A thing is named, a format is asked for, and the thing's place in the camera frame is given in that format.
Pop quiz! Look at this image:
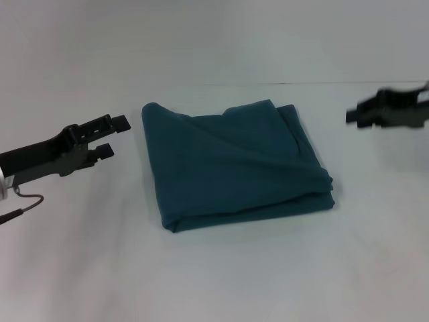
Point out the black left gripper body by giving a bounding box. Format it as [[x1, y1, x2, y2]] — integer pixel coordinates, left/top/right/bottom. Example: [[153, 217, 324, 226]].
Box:
[[0, 123, 97, 186]]

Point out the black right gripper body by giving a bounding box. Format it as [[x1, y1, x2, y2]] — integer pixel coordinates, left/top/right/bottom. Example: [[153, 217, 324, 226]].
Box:
[[367, 81, 429, 130]]

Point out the teal FREE print t-shirt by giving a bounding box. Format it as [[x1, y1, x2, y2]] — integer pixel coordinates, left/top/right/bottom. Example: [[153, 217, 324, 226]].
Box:
[[141, 99, 334, 234]]

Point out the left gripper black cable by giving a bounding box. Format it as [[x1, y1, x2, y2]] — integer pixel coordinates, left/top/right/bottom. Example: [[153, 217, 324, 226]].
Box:
[[0, 186, 46, 225]]

